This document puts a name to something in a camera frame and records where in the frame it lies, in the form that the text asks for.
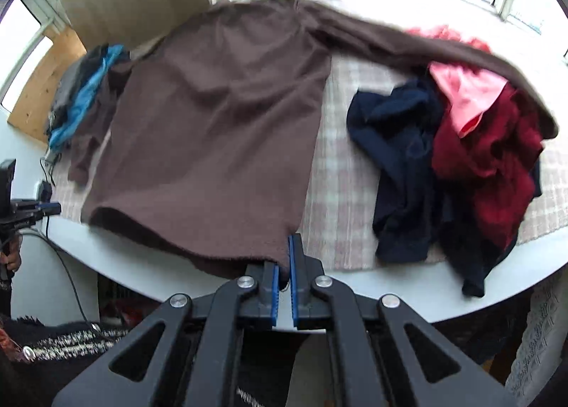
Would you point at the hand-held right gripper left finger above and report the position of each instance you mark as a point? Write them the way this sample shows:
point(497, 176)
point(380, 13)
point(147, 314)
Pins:
point(274, 300)

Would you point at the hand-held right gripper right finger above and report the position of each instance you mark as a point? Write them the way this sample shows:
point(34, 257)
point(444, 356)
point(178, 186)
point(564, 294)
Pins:
point(293, 296)

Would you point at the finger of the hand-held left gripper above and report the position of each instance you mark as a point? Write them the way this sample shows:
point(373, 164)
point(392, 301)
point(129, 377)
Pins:
point(49, 209)

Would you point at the brown sweater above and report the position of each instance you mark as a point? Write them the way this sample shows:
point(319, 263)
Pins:
point(213, 123)

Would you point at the person's left forearm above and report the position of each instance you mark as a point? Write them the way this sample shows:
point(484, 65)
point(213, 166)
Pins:
point(4, 296)

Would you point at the person's left hand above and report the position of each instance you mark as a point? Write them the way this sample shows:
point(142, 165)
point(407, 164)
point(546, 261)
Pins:
point(12, 256)

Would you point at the pine wooden board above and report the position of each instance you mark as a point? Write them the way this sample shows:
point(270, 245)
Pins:
point(42, 83)

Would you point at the folded grey garment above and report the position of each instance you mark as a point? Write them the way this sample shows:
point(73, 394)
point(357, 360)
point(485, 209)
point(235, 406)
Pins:
point(71, 87)

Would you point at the pink plaid table cloth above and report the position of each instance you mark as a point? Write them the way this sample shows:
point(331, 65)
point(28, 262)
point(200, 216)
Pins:
point(346, 194)

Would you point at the folded blue garment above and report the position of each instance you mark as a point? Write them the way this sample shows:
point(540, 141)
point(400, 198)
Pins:
point(91, 87)

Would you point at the person's dark knit clothing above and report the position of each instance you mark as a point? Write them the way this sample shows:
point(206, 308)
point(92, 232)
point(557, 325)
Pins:
point(57, 345)

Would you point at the navy garment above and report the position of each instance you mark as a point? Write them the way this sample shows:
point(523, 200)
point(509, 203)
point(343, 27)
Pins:
point(399, 154)

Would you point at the black garment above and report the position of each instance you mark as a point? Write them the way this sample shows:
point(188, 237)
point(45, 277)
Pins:
point(470, 265)

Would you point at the dark red garment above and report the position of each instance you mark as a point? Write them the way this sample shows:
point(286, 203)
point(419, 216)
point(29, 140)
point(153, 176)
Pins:
point(492, 158)

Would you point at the white lace cloth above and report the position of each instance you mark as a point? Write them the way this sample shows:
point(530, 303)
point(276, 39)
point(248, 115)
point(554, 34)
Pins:
point(541, 336)

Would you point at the pink garment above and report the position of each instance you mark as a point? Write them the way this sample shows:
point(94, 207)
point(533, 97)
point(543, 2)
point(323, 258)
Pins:
point(468, 87)

